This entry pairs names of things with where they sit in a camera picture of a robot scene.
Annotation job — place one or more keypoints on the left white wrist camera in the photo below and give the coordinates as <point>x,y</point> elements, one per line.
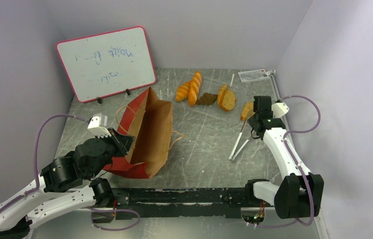
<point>98,126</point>

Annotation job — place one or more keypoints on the small striped orange croissant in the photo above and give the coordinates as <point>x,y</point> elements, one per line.
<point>182,91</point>

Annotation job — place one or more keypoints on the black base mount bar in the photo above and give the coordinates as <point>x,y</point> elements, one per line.
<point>228,202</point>

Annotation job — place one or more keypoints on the long orange baguette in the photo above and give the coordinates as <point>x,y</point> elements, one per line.
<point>194,88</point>

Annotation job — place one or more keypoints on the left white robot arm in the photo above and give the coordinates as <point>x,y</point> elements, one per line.
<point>41,191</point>

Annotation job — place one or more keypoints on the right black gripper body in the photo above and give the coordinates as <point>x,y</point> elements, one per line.
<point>254,125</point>

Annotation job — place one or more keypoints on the small white card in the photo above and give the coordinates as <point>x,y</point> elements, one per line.
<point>254,75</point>

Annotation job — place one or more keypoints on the white marker pen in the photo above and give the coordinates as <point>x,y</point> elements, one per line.
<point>232,79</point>

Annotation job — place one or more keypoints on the round brown bread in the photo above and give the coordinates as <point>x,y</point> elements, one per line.
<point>207,99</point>

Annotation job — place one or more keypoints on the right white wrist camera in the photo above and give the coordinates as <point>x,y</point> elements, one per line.
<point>280,109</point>

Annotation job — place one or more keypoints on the red framed whiteboard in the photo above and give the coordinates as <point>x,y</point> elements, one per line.
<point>106,64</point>

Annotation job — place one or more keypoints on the red paper bag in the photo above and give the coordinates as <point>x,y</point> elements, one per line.
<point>150,121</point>

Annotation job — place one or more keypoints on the round sliced bread piece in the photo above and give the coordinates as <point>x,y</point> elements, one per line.
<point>227,100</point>

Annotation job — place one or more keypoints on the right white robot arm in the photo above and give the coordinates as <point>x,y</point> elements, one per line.
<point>300,193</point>

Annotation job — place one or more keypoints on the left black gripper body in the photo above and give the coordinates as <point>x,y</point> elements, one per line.
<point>115,147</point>

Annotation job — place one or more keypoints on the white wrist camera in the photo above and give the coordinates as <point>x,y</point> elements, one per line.
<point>98,126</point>
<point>280,109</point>

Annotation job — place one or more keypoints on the yellow bread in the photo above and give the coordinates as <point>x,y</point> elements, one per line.
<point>222,89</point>

